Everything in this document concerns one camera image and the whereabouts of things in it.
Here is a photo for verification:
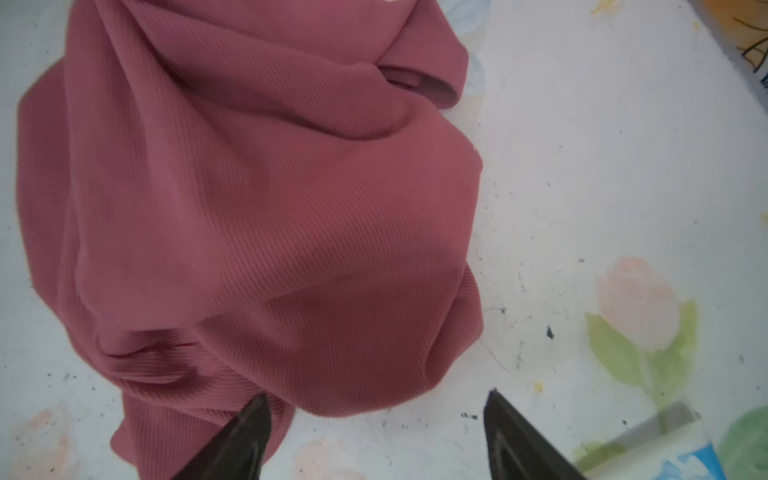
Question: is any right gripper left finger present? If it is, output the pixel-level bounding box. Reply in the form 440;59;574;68
172;394;271;480

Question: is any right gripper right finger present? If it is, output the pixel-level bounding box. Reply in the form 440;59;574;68
483;389;586;480

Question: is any maroon ribbed cloth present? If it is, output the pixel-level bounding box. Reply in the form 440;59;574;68
16;1;483;479

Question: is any white blue tissue pack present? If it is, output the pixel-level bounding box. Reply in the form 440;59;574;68
574;401;726;479

